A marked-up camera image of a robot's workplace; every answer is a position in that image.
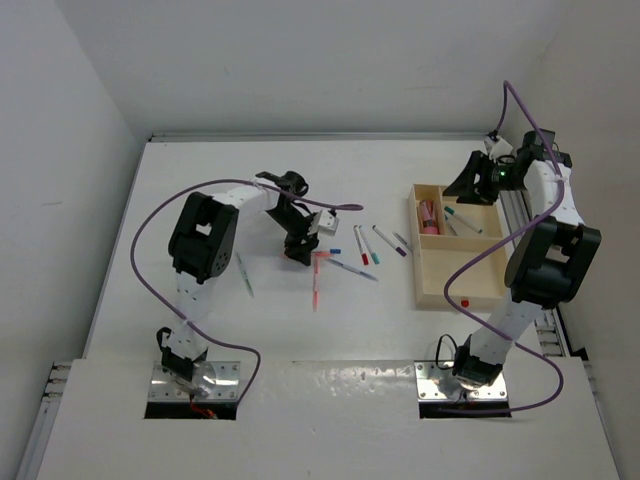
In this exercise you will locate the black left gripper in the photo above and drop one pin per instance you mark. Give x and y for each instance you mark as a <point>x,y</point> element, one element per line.
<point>301,251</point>

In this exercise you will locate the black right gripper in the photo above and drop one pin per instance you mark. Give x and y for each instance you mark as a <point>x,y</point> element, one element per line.
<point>465,188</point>

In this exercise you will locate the orange highlighter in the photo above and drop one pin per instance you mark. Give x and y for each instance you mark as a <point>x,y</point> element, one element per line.
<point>315,283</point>

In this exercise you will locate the clear blue ballpoint pen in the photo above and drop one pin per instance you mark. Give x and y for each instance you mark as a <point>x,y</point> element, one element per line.
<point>351,269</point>

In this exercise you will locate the pink eraser roll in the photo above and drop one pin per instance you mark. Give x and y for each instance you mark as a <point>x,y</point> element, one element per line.
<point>428,219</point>

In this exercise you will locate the red capped white marker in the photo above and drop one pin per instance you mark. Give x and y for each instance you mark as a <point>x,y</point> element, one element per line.
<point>362,252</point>

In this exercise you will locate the light blue capped marker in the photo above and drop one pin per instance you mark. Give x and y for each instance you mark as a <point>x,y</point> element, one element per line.
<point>450,225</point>

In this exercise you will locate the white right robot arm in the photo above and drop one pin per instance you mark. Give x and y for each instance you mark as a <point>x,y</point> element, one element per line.
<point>482,356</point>

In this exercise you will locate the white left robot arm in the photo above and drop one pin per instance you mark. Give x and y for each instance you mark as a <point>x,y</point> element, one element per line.
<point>202,244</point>

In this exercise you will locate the beige compartment tray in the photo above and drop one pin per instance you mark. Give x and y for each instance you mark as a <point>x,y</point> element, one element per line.
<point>437,257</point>

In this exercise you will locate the clear green pen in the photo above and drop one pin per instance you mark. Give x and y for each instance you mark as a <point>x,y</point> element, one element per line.
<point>244,274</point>

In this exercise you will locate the teal capped white marker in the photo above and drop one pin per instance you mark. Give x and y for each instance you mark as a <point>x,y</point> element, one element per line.
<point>369,248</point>

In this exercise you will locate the purple capped white marker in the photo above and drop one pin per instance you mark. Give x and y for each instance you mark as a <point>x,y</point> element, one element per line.
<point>389,242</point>

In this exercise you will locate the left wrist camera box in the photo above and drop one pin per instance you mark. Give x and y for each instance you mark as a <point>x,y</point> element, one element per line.
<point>325,222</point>

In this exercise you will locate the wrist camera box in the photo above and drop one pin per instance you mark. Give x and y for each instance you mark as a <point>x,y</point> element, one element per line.
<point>497,147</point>
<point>325,222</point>

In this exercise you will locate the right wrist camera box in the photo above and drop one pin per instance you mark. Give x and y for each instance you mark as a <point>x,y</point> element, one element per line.
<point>497,147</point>

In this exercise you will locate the aluminium rail back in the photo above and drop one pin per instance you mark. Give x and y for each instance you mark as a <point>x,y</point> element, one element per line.
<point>185,137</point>

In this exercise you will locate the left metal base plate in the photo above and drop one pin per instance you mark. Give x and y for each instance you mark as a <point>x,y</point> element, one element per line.
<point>212,381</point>

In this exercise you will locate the metal base plate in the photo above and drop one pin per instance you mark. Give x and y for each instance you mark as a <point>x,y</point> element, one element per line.
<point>212,381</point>
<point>436,383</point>

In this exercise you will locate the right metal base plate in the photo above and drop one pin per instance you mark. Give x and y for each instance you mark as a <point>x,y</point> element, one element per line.
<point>436,383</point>

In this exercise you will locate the aluminium rail left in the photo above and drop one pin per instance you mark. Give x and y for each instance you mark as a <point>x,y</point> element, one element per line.
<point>44,421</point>

